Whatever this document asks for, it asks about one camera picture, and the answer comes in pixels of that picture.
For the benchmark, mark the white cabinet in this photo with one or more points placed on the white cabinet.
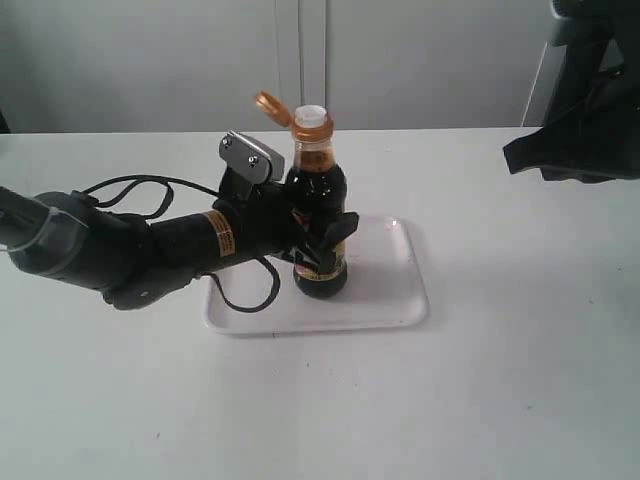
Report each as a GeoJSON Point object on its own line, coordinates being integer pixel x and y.
{"type": "Point", "coordinates": [146, 66]}

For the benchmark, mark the dark soy sauce bottle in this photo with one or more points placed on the dark soy sauce bottle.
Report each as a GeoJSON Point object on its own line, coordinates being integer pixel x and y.
{"type": "Point", "coordinates": [316, 185]}

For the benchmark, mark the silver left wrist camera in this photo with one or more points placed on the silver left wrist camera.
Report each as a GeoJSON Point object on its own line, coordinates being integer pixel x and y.
{"type": "Point", "coordinates": [251, 159]}

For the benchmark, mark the white plastic tray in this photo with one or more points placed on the white plastic tray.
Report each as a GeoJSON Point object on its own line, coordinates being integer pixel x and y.
{"type": "Point", "coordinates": [385, 289]}

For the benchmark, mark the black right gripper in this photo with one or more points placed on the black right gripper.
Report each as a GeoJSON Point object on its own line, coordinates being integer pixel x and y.
{"type": "Point", "coordinates": [594, 134]}

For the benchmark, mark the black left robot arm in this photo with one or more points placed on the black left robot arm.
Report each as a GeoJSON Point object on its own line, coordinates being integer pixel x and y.
{"type": "Point", "coordinates": [160, 233]}

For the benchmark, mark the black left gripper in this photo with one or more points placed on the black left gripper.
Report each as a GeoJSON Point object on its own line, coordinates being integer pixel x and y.
{"type": "Point", "coordinates": [262, 224]}

